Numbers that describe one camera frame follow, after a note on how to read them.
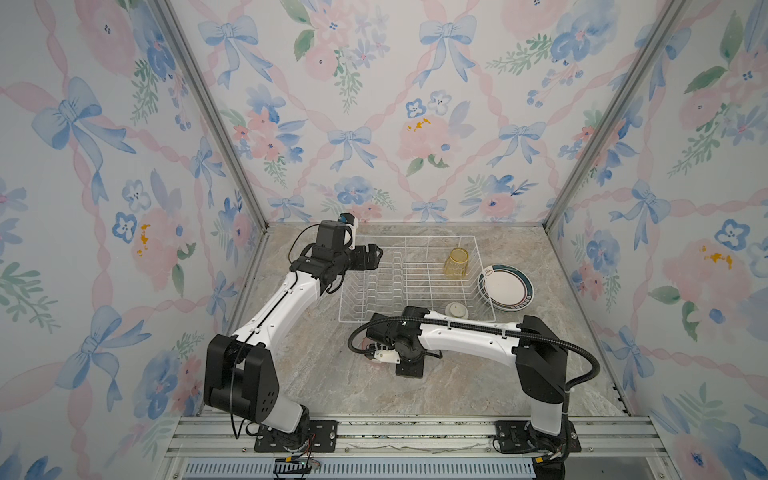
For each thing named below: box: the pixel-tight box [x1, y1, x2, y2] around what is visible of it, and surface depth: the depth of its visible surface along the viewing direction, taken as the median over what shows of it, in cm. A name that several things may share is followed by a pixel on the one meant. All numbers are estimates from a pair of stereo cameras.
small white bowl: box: [445, 302, 469, 319], surface depth 90 cm
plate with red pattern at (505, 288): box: [478, 264, 535, 312], surface depth 101 cm
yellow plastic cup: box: [444, 247, 469, 278], surface depth 100 cm
